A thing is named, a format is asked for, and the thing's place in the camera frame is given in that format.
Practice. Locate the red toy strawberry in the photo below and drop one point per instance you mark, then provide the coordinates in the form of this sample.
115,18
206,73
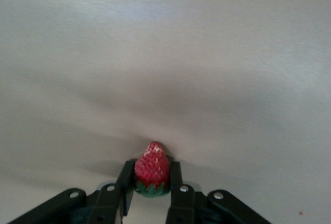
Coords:
152,167

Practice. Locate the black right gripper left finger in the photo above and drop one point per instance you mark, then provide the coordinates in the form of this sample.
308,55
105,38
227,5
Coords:
108,203

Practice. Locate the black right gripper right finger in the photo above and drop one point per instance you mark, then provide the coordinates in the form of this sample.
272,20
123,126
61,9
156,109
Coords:
183,203

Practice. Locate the matte table cover sheet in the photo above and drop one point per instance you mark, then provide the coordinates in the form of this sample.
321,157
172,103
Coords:
165,53

